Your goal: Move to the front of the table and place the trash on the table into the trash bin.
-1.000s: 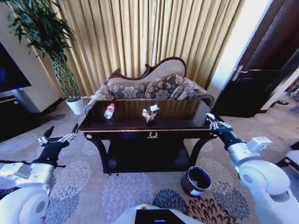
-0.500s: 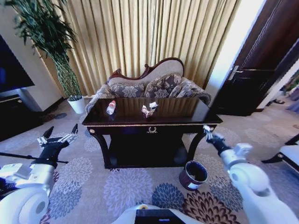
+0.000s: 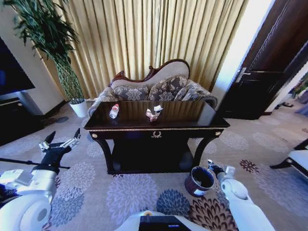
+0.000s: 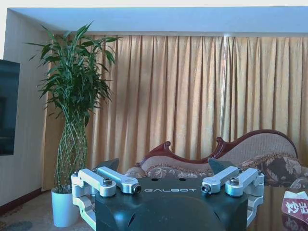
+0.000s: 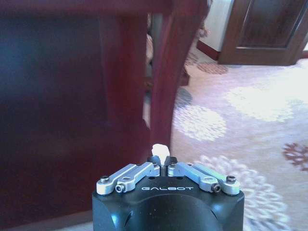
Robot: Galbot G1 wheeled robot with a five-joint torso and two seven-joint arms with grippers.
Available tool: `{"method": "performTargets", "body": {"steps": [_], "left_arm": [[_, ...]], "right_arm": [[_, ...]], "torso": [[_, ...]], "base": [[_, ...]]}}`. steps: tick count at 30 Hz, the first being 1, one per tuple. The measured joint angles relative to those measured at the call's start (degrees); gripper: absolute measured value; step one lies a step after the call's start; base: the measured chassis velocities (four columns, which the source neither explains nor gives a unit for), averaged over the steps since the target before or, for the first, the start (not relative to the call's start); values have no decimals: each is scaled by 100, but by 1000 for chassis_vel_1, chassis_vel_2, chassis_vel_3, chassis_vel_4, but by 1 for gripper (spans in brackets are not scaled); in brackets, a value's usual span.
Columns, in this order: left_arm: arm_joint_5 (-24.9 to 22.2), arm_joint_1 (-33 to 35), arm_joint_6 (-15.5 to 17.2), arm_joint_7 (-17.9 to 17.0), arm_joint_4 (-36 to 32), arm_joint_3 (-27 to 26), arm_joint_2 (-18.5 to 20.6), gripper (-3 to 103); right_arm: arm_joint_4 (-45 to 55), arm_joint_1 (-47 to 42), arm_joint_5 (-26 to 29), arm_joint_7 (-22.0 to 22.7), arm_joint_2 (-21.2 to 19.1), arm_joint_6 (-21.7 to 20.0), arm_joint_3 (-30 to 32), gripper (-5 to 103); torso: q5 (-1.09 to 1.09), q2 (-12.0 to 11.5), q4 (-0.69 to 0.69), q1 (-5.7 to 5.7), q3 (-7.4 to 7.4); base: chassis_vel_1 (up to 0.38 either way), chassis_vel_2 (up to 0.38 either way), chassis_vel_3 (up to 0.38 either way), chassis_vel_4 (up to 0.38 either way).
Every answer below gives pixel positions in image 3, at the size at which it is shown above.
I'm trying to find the beige carved wooden sofa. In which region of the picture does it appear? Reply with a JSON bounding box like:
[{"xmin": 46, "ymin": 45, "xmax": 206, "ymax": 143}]
[{"xmin": 88, "ymin": 58, "xmax": 218, "ymax": 118}]

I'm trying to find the golden pleated curtain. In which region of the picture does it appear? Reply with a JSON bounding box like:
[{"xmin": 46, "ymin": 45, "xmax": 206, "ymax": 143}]
[{"xmin": 51, "ymin": 0, "xmax": 250, "ymax": 99}]

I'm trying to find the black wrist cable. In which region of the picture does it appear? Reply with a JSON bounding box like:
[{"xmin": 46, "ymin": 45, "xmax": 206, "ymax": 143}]
[{"xmin": 0, "ymin": 157, "xmax": 71, "ymax": 169}]

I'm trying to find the narrow floral grey cushion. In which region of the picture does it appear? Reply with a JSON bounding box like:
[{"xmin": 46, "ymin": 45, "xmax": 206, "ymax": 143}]
[{"xmin": 174, "ymin": 85, "xmax": 200, "ymax": 102}]

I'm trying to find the red white crumpled wrapper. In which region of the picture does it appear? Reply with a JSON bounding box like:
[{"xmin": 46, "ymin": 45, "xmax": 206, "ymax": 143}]
[{"xmin": 145, "ymin": 108, "xmax": 159, "ymax": 123}]

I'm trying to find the large floral grey cushion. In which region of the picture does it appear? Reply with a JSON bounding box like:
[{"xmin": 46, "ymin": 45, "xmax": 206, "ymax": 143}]
[{"xmin": 148, "ymin": 75, "xmax": 189, "ymax": 102}]

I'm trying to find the tall green potted plant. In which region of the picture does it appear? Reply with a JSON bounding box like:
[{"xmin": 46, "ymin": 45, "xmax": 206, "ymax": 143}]
[{"xmin": 3, "ymin": 0, "xmax": 85, "ymax": 102}]

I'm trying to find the dark round trash bin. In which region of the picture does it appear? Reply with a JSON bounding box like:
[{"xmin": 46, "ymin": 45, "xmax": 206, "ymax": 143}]
[{"xmin": 184, "ymin": 165, "xmax": 215, "ymax": 198}]

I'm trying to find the clear plastic water bottle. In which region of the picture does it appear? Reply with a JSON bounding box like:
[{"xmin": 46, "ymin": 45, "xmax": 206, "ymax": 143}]
[{"xmin": 109, "ymin": 103, "xmax": 120, "ymax": 119}]

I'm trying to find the dark television cabinet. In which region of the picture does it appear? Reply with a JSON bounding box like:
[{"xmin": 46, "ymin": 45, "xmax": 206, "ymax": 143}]
[{"xmin": 0, "ymin": 96, "xmax": 46, "ymax": 146}]

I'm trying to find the black flat television screen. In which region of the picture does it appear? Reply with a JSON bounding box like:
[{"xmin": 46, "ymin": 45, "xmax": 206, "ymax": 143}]
[{"xmin": 0, "ymin": 36, "xmax": 36, "ymax": 96}]

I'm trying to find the dark wooden console table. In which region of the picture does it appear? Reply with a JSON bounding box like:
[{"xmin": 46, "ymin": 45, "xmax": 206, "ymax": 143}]
[{"xmin": 83, "ymin": 100, "xmax": 231, "ymax": 175}]

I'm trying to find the white plant pot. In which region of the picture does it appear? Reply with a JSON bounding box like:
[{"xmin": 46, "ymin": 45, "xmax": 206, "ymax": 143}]
[{"xmin": 69, "ymin": 98, "xmax": 88, "ymax": 118}]

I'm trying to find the small floral grey cushion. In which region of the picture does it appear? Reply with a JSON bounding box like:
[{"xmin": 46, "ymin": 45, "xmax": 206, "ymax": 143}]
[{"xmin": 113, "ymin": 86, "xmax": 149, "ymax": 102}]

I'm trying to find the dark chair with pale seat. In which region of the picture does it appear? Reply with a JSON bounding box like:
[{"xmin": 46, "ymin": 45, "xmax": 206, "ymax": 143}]
[{"xmin": 269, "ymin": 139, "xmax": 308, "ymax": 179}]

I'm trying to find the white robot front shell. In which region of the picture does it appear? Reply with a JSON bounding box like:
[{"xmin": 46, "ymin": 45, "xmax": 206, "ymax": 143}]
[{"xmin": 115, "ymin": 209, "xmax": 210, "ymax": 231}]

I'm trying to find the dark wooden door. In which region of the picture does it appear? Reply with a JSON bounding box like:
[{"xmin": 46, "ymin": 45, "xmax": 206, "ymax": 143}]
[{"xmin": 218, "ymin": 0, "xmax": 308, "ymax": 120}]

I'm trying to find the silver door handle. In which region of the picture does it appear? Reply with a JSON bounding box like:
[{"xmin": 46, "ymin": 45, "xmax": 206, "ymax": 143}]
[{"xmin": 236, "ymin": 67, "xmax": 251, "ymax": 83}]

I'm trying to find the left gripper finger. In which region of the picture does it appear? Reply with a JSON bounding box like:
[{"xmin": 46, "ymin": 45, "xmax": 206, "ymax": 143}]
[
  {"xmin": 38, "ymin": 131, "xmax": 56, "ymax": 152},
  {"xmin": 60, "ymin": 128, "xmax": 81, "ymax": 149}
]

